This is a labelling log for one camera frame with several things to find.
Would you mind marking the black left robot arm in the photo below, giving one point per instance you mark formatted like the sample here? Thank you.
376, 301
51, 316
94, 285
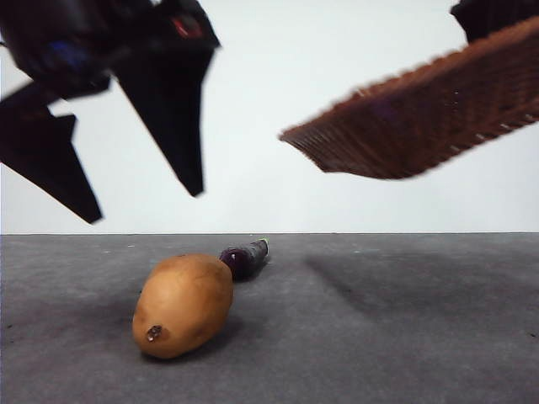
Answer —
84, 33

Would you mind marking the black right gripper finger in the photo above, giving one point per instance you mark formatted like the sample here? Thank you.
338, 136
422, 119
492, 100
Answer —
492, 17

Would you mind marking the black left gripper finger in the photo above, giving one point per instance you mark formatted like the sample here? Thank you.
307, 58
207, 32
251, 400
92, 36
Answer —
46, 160
172, 113

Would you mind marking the brown potato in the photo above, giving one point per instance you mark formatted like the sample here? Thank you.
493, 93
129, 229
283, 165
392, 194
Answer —
185, 303

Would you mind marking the purple eggplant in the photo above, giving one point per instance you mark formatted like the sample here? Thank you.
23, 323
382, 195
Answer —
246, 261

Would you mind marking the brown wicker basket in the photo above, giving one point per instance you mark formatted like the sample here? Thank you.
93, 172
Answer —
421, 122

